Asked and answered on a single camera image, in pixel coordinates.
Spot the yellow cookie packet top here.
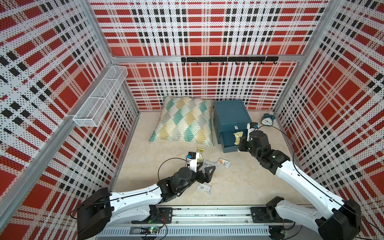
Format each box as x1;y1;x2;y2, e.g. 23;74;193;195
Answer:
196;148;206;162

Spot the yellow cookie packet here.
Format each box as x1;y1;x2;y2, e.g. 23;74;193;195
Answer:
234;131;244;146
196;148;206;162

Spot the teal three-drawer cabinet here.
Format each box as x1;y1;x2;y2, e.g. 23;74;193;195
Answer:
214;100;252;153

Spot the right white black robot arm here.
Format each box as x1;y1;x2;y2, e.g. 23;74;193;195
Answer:
238;131;362;240

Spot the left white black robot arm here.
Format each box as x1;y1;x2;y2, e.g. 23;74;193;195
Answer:
75;166;216;240

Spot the white cookie packet centre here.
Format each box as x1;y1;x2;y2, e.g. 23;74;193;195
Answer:
202;160;217;169

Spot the white cookie packet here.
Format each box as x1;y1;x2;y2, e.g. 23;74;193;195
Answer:
196;183;212;195
202;160;217;169
216;158;232;169

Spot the white cookie packet bottom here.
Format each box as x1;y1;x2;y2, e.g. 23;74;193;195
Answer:
196;183;212;195

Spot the white cookie packet right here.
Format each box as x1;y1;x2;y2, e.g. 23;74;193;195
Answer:
216;158;232;169

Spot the teal alarm clock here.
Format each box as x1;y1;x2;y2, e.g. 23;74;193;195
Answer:
261;113;276;126

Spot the patterned green yellow pillow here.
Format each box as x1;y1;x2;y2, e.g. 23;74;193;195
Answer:
149;96;215;147

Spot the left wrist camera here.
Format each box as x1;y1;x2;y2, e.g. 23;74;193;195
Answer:
186;152;201;173

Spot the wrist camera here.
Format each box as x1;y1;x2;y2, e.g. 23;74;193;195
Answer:
247;122;259;142
186;152;201;173

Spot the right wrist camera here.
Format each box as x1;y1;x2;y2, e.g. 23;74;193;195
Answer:
247;122;259;142

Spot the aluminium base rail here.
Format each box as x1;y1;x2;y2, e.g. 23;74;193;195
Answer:
86;205;334;239

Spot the black wall hook rail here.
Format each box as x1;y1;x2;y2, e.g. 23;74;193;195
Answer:
181;56;279;64

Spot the white wire mesh basket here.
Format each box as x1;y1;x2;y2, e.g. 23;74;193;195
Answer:
73;66;128;128

